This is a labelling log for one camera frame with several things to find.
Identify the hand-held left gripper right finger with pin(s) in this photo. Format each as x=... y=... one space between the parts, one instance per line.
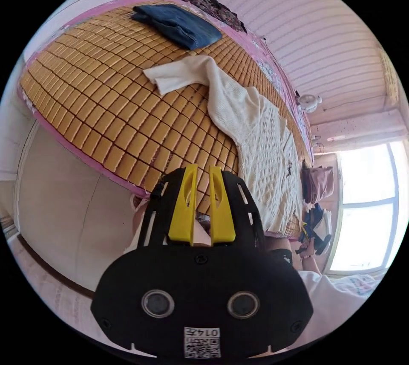
x=220 y=211

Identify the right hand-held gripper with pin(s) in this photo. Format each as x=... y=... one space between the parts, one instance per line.
x=321 y=240

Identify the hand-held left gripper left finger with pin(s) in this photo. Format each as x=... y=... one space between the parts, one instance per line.
x=182 y=211

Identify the beige knit sweater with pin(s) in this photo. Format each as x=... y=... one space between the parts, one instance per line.
x=265 y=147

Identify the person's right hand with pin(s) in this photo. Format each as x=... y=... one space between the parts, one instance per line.
x=307 y=249

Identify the pile of clothes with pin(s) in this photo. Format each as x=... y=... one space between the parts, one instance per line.
x=318 y=184

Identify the person's body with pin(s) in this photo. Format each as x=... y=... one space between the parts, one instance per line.
x=335 y=301

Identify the window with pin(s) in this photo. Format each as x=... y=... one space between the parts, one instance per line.
x=367 y=173

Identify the bed with woven mat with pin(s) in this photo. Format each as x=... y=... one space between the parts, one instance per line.
x=112 y=99

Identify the white fan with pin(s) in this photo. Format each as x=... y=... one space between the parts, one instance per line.
x=308 y=102

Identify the folded blue jeans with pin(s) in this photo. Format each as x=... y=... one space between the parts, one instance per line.
x=179 y=24

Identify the dark floral garment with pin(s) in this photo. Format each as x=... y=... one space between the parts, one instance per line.
x=220 y=10

